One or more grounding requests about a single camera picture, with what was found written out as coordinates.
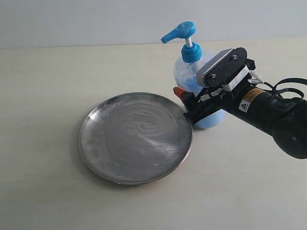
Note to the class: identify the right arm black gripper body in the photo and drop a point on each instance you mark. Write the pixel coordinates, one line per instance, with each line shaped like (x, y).
(203, 105)

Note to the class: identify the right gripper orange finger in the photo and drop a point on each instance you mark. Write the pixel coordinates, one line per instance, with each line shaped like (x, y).
(185, 97)

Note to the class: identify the round steel plate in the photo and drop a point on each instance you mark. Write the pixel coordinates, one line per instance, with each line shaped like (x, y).
(135, 138)

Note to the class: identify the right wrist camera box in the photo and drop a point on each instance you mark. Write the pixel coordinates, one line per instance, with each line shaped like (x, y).
(227, 69)

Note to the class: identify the blue soap pump bottle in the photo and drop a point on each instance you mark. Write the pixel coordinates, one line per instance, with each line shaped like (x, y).
(192, 58)

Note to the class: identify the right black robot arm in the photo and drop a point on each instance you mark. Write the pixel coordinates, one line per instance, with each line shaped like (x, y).
(282, 114)

